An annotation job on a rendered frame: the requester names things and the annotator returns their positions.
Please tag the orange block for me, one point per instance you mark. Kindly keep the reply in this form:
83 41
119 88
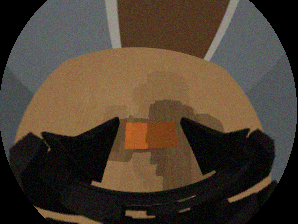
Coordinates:
150 135

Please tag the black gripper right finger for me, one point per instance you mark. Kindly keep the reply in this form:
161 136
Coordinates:
208 145

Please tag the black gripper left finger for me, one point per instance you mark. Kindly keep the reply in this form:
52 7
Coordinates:
89 150

